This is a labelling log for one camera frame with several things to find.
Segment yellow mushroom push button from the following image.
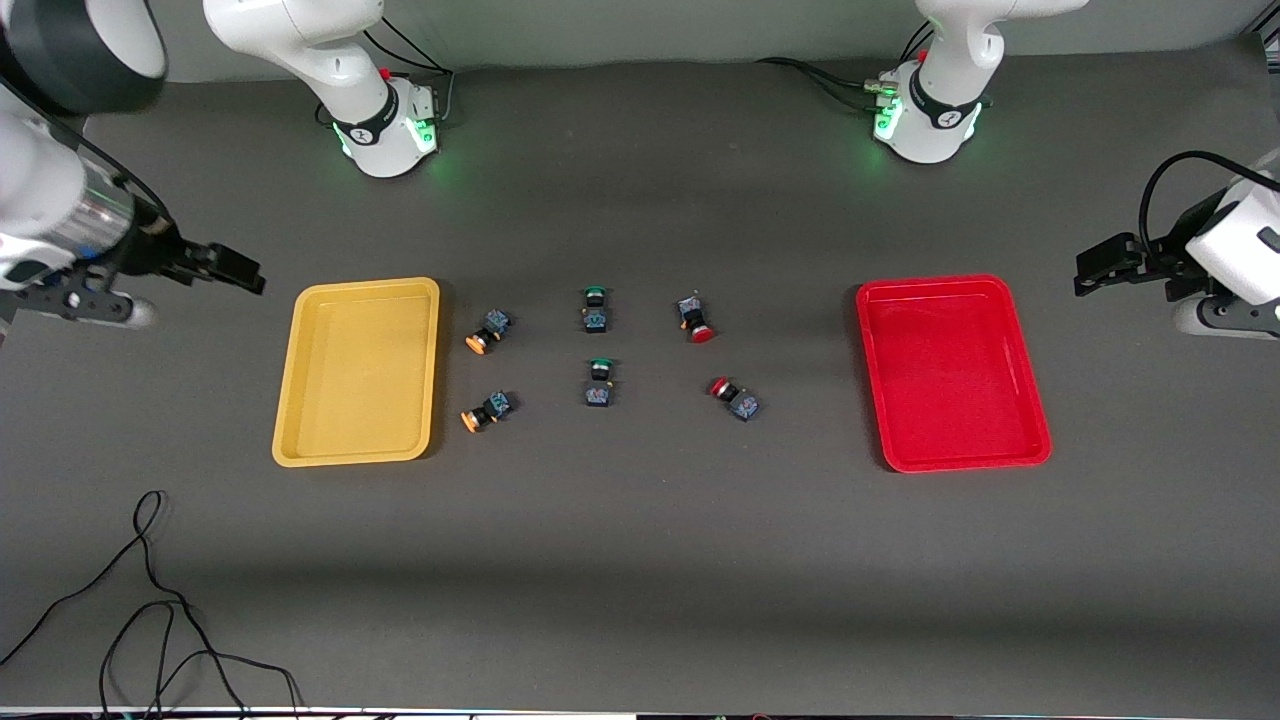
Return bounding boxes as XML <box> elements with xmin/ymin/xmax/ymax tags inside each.
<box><xmin>465</xmin><ymin>308</ymin><xmax>515</xmax><ymax>356</ymax></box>
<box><xmin>460</xmin><ymin>390</ymin><xmax>514</xmax><ymax>434</ymax></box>

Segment red mushroom push button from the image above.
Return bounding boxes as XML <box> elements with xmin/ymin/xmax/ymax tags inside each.
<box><xmin>676</xmin><ymin>294</ymin><xmax>717</xmax><ymax>345</ymax></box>
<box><xmin>708</xmin><ymin>376</ymin><xmax>760</xmax><ymax>422</ymax></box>

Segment yellow plastic tray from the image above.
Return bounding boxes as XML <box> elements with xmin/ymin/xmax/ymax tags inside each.
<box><xmin>271</xmin><ymin>277</ymin><xmax>442</xmax><ymax>468</ymax></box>

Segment red plastic tray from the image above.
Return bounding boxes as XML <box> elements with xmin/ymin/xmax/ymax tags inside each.
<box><xmin>855</xmin><ymin>274</ymin><xmax>1053</xmax><ymax>473</ymax></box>

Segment black right arm base cables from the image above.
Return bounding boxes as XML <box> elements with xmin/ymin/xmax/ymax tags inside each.
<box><xmin>315</xmin><ymin>15</ymin><xmax>458</xmax><ymax>131</ymax></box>

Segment black arm base cables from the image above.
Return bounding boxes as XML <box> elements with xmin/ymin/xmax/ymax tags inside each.
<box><xmin>755</xmin><ymin>18</ymin><xmax>938</xmax><ymax>113</ymax></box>
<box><xmin>315</xmin><ymin>15</ymin><xmax>458</xmax><ymax>131</ymax></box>

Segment thin black table cable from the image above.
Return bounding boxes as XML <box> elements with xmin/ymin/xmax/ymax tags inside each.
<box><xmin>0</xmin><ymin>489</ymin><xmax>303</xmax><ymax>720</ymax></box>

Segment black left arm base cables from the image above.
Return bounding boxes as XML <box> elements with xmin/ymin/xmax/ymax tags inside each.
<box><xmin>755</xmin><ymin>18</ymin><xmax>938</xmax><ymax>113</ymax></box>

